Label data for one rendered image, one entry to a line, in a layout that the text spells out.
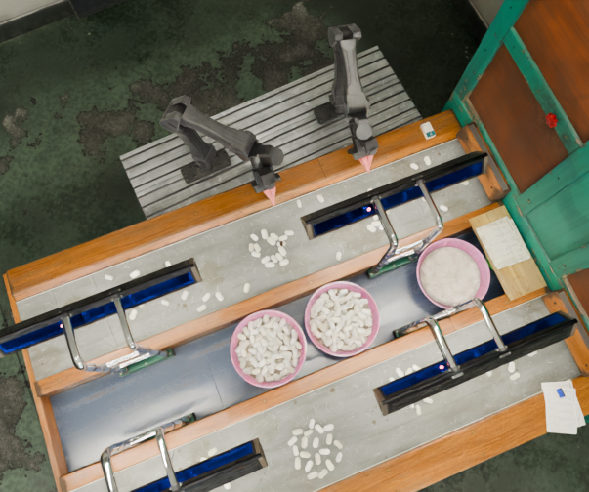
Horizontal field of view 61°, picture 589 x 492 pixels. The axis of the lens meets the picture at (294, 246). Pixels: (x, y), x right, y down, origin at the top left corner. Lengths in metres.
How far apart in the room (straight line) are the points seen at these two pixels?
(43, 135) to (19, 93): 0.31
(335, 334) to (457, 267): 0.52
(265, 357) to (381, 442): 0.49
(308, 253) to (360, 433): 0.66
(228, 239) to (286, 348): 0.46
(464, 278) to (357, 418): 0.64
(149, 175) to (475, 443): 1.55
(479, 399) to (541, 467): 0.97
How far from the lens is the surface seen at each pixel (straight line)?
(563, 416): 2.02
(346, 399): 1.83
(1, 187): 3.16
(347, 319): 1.84
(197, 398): 1.91
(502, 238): 2.01
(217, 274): 1.88
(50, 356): 2.00
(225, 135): 1.68
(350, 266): 1.85
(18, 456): 2.88
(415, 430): 1.87
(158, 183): 2.10
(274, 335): 1.82
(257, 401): 1.80
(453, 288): 1.95
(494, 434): 1.93
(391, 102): 2.24
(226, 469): 1.47
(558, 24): 1.63
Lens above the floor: 2.56
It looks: 75 degrees down
